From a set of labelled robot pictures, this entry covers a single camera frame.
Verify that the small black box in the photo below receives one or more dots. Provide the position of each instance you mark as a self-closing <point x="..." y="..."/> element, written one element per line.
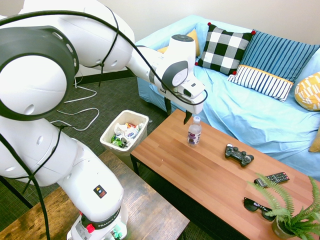
<point x="260" y="182"/>

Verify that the blue striped pillow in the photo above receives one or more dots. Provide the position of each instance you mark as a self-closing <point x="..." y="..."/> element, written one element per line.
<point x="275" y="55"/>

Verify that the clear plastic bottle purple label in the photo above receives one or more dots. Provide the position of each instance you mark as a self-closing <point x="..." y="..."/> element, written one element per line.
<point x="194" y="135"/>

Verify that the green fern plant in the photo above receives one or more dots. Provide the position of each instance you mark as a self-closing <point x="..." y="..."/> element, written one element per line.
<point x="287" y="215"/>

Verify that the black sunglasses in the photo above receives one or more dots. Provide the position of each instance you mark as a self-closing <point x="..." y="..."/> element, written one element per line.
<point x="251" y="205"/>

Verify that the light wood coffee table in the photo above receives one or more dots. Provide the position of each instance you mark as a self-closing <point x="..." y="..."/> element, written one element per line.
<point x="205" y="170"/>

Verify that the dark green plant pot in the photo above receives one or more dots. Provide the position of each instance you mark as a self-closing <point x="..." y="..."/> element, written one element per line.
<point x="277" y="228"/>

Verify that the dark rustic wood table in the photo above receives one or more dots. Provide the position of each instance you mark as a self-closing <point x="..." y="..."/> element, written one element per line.
<point x="150" y="207"/>

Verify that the yellow white patterned pillow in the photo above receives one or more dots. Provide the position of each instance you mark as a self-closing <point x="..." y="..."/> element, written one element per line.
<point x="308" y="92"/>

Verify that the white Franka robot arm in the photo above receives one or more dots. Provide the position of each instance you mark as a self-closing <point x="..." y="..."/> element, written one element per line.
<point x="37" y="82"/>

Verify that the crumpled white paper trash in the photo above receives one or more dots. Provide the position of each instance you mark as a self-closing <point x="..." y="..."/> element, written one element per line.
<point x="121" y="129"/>

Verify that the sofa with light blue cover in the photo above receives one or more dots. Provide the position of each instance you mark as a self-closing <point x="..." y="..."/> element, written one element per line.
<point x="240" y="120"/>

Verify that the white cup blue label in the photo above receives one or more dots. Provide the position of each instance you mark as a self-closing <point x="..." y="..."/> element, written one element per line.
<point x="132" y="132"/>

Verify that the black game controller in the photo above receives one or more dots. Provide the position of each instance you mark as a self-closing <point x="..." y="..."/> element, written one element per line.
<point x="237" y="154"/>

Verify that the green crushed can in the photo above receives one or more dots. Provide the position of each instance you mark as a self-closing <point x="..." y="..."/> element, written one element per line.
<point x="117" y="140"/>

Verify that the plain mustard yellow pillow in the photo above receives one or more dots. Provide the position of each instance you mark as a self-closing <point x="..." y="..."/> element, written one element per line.
<point x="194" y="37"/>
<point x="316" y="143"/>

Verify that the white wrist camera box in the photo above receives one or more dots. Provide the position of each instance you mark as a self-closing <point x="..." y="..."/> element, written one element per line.
<point x="193" y="87"/>

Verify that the black TV remote control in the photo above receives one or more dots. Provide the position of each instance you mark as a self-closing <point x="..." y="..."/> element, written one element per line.
<point x="277" y="177"/>

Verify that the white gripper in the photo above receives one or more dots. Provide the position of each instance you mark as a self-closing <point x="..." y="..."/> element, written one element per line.
<point x="196" y="106"/>

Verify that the white trash bin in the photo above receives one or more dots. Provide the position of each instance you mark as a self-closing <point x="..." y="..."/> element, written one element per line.
<point x="127" y="161"/>

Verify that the black white checkered pillow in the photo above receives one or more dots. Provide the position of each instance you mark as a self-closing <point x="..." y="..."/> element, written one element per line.
<point x="222" y="50"/>

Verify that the white navy striped pillow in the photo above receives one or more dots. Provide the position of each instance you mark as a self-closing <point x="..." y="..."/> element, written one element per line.
<point x="262" y="81"/>

